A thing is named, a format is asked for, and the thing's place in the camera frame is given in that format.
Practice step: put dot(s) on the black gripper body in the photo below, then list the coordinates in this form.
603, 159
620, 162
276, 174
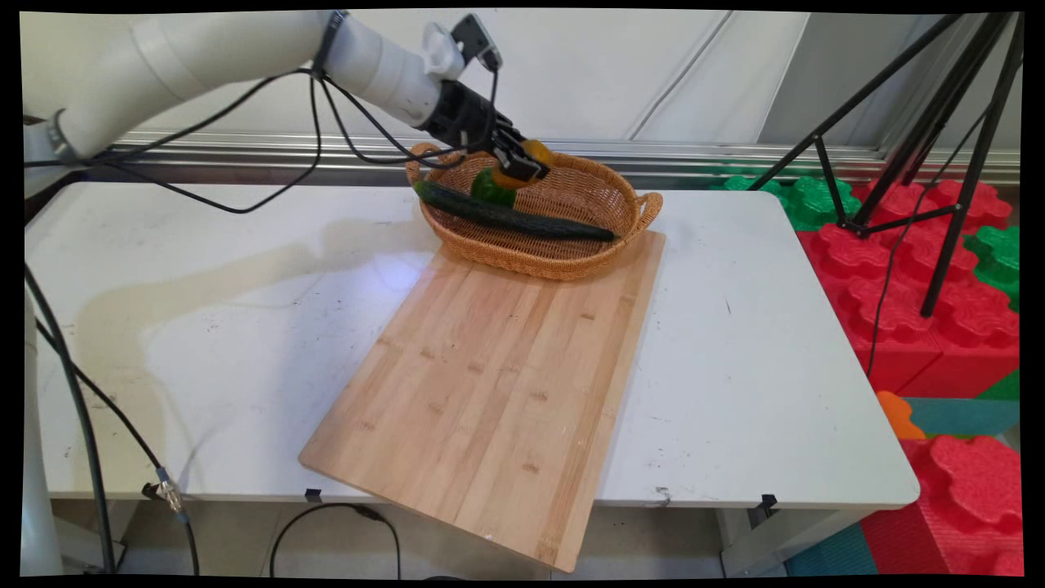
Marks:
461, 114

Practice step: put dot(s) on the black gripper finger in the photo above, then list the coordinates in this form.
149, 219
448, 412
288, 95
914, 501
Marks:
522, 169
513, 139

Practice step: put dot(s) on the orange bell pepper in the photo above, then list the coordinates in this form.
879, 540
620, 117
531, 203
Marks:
539, 152

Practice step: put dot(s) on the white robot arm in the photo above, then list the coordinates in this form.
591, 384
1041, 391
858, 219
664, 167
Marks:
204, 65

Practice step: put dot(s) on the green bell pepper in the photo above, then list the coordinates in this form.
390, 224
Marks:
488, 194

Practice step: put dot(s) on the long dark green cucumber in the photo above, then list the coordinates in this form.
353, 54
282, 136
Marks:
506, 219

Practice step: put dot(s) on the woven wicker basket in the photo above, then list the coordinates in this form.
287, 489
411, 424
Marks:
588, 196

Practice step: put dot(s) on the bamboo cutting board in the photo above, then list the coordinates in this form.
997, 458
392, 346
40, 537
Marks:
490, 392

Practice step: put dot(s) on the green foam block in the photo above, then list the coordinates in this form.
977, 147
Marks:
1000, 257
808, 200

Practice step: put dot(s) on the large red foam block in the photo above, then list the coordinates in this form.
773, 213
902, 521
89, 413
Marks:
898, 327

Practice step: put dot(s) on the black tripod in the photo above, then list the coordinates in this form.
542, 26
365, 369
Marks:
951, 163

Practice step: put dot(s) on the orange foam piece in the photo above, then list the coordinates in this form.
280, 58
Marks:
896, 415

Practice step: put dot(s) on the white table leg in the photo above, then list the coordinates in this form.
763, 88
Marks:
775, 543

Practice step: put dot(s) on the teal foam mat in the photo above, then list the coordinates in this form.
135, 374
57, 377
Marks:
971, 416

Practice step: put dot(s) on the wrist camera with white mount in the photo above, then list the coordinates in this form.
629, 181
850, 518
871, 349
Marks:
457, 45

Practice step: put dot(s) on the aluminium window rail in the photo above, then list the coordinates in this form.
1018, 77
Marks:
735, 155

